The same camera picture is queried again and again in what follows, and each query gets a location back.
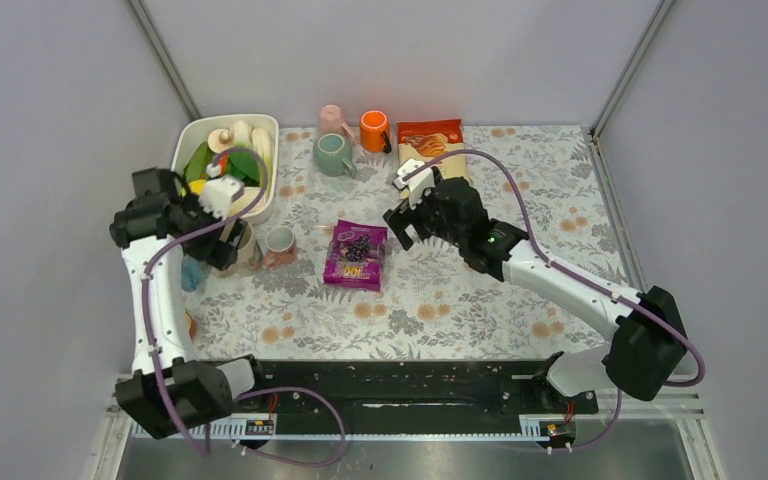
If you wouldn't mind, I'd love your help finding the pink plastic cup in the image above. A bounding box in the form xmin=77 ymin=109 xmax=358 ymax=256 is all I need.
xmin=318 ymin=104 xmax=357 ymax=145

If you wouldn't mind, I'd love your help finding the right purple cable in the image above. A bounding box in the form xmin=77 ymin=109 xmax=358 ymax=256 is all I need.
xmin=405 ymin=149 xmax=707 ymax=454

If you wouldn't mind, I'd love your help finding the purple candy bag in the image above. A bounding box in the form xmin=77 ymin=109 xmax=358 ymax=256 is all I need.
xmin=323 ymin=220 xmax=388 ymax=292

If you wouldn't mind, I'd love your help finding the orange chips bag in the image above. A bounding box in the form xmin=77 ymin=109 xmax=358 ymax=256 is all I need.
xmin=397 ymin=119 xmax=472 ymax=184

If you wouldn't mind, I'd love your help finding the floral table mat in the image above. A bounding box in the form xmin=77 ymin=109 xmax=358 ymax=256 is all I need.
xmin=184 ymin=126 xmax=626 ymax=360

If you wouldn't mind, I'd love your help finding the white plastic tub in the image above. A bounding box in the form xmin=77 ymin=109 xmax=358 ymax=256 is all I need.
xmin=170 ymin=114 xmax=279 ymax=225

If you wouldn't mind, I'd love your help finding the white toy cabbage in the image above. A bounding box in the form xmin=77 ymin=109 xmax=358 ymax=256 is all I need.
xmin=230 ymin=121 xmax=273 ymax=174

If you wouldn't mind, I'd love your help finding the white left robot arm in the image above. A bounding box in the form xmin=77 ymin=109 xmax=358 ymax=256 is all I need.
xmin=109 ymin=168 xmax=271 ymax=439

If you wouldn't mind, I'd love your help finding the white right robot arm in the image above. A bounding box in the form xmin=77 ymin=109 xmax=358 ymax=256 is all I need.
xmin=383 ymin=177 xmax=688 ymax=412

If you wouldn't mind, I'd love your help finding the green ceramic mug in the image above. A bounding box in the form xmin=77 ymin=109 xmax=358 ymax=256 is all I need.
xmin=313 ymin=133 xmax=358 ymax=179

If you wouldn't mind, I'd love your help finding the green toy leaf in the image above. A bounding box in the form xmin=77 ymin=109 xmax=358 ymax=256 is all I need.
xmin=183 ymin=142 xmax=213 ymax=183

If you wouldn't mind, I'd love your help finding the orange mug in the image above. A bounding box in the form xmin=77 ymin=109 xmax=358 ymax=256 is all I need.
xmin=359 ymin=110 xmax=392 ymax=154

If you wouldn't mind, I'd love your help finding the cream ceramic mug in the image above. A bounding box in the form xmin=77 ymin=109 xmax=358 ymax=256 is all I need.
xmin=213 ymin=221 xmax=263 ymax=278

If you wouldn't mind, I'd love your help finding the small orange cup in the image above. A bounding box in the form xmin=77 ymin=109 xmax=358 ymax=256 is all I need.
xmin=185 ymin=312 xmax=197 ymax=339

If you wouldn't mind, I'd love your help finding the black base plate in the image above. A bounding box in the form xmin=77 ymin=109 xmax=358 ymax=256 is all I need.
xmin=210 ymin=360 xmax=598 ymax=437

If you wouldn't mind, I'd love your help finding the toy mushroom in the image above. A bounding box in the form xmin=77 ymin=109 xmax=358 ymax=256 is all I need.
xmin=207 ymin=129 xmax=234 ymax=153

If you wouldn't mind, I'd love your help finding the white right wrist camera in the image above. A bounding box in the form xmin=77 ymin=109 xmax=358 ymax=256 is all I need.
xmin=393 ymin=158 xmax=441 ymax=209

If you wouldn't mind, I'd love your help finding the blue butterfly mug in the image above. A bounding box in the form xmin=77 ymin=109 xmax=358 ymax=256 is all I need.
xmin=180 ymin=256 xmax=211 ymax=293

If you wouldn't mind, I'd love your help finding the small pink cup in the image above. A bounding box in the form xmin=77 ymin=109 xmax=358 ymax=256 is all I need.
xmin=263 ymin=226 xmax=298 ymax=268

